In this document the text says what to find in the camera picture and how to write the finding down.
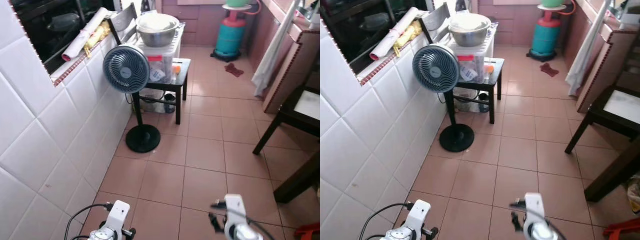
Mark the dark wooden furniture leg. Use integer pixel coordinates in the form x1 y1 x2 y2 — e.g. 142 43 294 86
273 151 321 204
583 139 640 203

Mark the red plastic object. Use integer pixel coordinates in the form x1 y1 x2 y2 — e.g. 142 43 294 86
603 218 640 240
293 222 321 240

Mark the yellow plastic bag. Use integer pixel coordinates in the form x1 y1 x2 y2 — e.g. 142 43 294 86
627 181 640 215

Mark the clear container under table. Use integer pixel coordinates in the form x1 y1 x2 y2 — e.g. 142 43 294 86
453 88 491 114
139 89 178 114

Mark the black table with white top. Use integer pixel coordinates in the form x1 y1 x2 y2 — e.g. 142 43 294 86
564 84 640 155
252 84 321 156

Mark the small black side table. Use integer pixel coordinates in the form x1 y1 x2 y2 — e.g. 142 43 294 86
132 57 192 125
444 57 505 125

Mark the dark red floor rag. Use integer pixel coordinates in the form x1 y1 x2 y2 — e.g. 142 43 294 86
224 62 245 78
539 62 560 78

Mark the clear plastic storage box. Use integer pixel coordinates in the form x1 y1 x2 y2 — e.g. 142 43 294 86
137 36 182 85
451 35 496 84

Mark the white hanging cloth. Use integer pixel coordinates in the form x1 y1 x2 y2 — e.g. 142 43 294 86
251 0 302 98
566 0 615 97

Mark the pink tiled kitchen counter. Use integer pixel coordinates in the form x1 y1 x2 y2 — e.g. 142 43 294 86
249 0 321 115
564 0 640 114

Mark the teal red gas cylinder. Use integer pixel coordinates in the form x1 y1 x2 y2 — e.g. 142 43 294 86
214 5 249 60
529 5 564 60

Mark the steel mixing bowl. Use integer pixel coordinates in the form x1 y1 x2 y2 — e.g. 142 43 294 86
448 13 493 48
135 13 181 48

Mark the yellow plastic bundle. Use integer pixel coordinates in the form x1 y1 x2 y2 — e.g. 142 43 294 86
83 22 111 59
393 20 423 57

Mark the pink wooden cabinet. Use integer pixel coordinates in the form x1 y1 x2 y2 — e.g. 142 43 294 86
475 0 542 47
159 0 227 47

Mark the rolled white paper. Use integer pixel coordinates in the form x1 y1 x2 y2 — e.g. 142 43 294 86
61 6 110 63
369 6 420 62

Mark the grey black folding chair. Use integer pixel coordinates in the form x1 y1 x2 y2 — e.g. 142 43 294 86
418 2 451 46
108 3 139 47

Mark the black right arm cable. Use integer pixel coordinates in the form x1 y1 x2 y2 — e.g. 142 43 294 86
509 199 569 240
210 199 274 240

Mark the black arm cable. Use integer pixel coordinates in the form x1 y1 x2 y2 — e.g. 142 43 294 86
64 202 115 240
509 199 569 240
210 199 274 240
359 202 415 240

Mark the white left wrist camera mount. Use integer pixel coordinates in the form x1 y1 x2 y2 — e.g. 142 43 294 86
407 199 432 234
102 200 131 236

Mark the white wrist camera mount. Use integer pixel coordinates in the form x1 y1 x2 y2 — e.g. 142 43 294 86
523 192 547 234
102 200 131 236
223 194 249 236
407 199 432 234

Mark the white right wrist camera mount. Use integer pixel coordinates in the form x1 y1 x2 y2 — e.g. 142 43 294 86
523 192 547 234
223 194 249 236

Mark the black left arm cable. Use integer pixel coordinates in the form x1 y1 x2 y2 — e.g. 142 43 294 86
64 202 115 240
359 202 415 240

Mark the grey black pedestal fan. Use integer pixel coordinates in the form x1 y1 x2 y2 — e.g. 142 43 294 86
102 44 162 154
412 43 475 153

